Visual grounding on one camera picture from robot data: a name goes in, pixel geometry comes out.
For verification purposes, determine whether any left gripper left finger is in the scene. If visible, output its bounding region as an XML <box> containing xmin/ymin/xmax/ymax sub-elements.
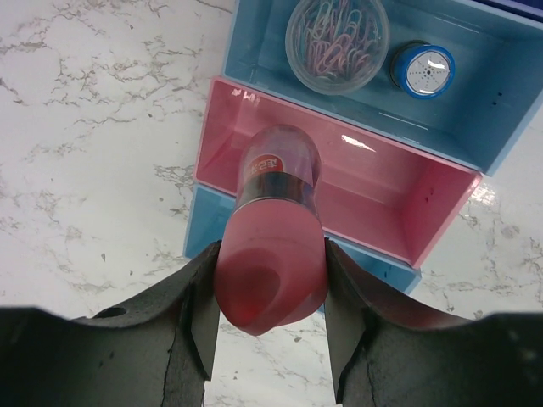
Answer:
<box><xmin>1</xmin><ymin>243</ymin><xmax>220</xmax><ymax>406</ymax></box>

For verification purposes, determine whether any pink cap bottle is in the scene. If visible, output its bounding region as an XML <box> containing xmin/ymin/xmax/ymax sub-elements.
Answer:
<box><xmin>214</xmin><ymin>125</ymin><xmax>328</xmax><ymax>336</ymax></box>

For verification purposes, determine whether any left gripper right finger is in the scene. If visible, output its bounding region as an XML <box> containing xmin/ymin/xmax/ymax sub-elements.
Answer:
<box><xmin>325</xmin><ymin>241</ymin><xmax>542</xmax><ymax>406</ymax></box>

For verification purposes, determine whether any light blue drawer bin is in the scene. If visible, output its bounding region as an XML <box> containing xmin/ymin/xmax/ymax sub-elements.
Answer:
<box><xmin>183</xmin><ymin>184</ymin><xmax>422</xmax><ymax>294</ymax></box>

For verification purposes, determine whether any pink drawer bin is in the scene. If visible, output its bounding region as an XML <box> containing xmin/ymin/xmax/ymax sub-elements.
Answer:
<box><xmin>195</xmin><ymin>77</ymin><xmax>482</xmax><ymax>268</ymax></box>

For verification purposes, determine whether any blue cap stamp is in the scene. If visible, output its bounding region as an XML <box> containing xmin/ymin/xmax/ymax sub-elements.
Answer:
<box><xmin>389</xmin><ymin>40</ymin><xmax>456</xmax><ymax>100</ymax></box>

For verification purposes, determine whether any cyan drawer bin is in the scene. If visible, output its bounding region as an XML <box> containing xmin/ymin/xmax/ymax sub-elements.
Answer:
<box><xmin>223</xmin><ymin>1</ymin><xmax>542</xmax><ymax>175</ymax></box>

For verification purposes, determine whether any clear paperclip box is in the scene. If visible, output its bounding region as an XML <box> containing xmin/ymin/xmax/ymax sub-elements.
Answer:
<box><xmin>285</xmin><ymin>0</ymin><xmax>390</xmax><ymax>96</ymax></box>

